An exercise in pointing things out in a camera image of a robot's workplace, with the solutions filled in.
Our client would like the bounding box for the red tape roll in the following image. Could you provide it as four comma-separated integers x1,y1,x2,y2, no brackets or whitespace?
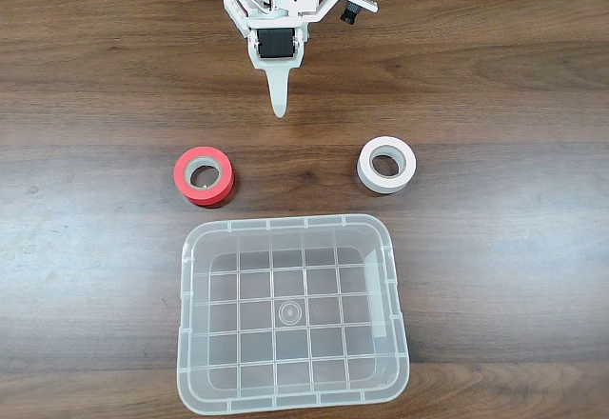
172,146,236,209

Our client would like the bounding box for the clear plastic storage box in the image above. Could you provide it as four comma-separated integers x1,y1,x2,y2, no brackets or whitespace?
175,213,411,416

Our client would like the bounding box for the white tape roll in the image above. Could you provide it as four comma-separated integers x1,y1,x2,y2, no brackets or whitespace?
356,135,418,195

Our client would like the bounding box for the small black camera module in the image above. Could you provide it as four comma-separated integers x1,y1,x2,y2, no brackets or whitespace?
338,0,381,27

